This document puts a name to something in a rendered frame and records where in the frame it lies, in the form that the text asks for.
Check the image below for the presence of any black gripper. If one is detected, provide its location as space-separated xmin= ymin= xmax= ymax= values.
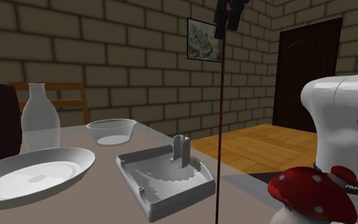
xmin=214 ymin=0 xmax=251 ymax=40

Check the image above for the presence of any dark brown door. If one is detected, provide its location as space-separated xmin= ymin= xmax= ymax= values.
xmin=272 ymin=17 xmax=343 ymax=134

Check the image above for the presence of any thin dark red pole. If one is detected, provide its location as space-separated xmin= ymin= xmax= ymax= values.
xmin=214 ymin=0 xmax=227 ymax=224

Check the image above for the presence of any clear glass bowl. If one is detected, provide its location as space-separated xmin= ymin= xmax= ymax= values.
xmin=86 ymin=118 xmax=138 ymax=147

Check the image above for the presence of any grey square tray with upright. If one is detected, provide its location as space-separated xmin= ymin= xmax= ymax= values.
xmin=115 ymin=134 xmax=217 ymax=223

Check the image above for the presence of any wooden chair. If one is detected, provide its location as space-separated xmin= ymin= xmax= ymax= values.
xmin=8 ymin=81 xmax=90 ymax=125

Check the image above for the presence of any red white-dotted mushroom figure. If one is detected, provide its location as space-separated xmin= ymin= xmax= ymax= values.
xmin=266 ymin=166 xmax=358 ymax=224

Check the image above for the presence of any translucent white bottle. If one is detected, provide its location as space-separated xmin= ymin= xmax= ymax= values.
xmin=20 ymin=82 xmax=61 ymax=153

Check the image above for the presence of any white round plate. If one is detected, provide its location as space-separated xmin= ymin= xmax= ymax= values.
xmin=0 ymin=146 xmax=97 ymax=211

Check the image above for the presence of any framed wall picture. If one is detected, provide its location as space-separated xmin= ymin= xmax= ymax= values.
xmin=186 ymin=17 xmax=223 ymax=63

